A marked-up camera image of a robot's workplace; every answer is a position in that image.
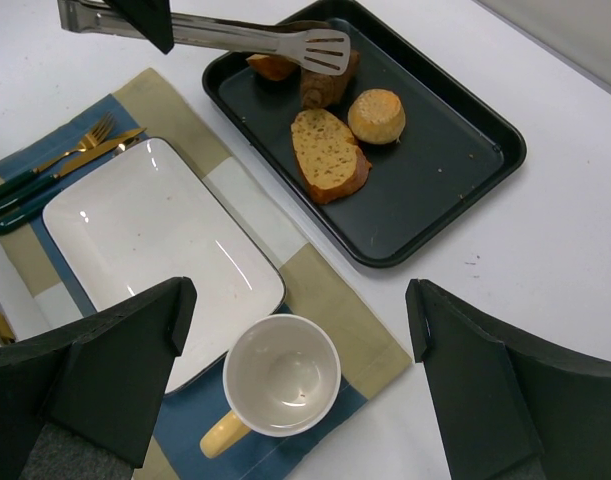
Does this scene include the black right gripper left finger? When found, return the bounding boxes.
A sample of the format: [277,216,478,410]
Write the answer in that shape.
[0,277,197,479]

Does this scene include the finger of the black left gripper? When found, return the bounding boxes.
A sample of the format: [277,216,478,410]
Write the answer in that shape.
[105,0,174,54]

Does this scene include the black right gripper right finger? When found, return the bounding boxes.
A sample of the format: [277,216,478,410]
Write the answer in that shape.
[406,279,611,479]

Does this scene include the metal kitchen tongs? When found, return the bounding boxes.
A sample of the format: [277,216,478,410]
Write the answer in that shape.
[57,1,351,75]

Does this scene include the brown croissant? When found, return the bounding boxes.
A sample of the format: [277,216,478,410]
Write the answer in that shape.
[300,39,360,109]

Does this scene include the small bread slice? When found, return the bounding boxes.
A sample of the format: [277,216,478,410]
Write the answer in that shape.
[246,54,300,82]

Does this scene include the seeded bread slice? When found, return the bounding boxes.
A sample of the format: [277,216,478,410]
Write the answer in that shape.
[290,109,372,205]

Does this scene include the blue beige placemat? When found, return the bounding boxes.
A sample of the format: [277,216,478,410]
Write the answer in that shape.
[0,69,412,479]

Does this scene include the white rectangular plate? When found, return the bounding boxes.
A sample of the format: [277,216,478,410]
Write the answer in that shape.
[42,138,286,393]

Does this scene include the yellow white mug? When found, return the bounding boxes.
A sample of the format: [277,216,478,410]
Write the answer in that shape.
[199,314,342,459]

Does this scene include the round yellow bun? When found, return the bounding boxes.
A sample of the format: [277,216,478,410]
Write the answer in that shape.
[347,89,406,145]

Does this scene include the black baking tray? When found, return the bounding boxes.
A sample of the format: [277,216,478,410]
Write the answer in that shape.
[203,1,527,268]

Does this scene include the gold fork green handle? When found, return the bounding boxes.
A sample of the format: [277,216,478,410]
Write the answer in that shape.
[0,113,115,199]

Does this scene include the gold knife green handle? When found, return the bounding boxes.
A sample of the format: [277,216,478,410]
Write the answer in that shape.
[0,127,146,216]

